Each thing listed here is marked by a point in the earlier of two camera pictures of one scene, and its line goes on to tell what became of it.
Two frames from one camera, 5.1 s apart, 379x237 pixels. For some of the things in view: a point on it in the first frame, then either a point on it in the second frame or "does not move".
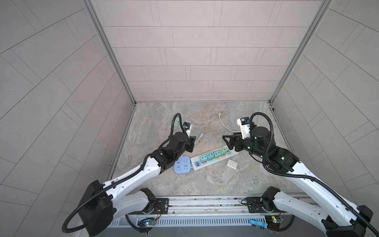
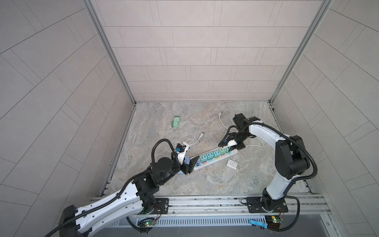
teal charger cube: (204, 158) does not move
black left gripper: (190, 142) -> (189, 168)
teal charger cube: (210, 156) does not move
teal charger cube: (217, 154) does not move
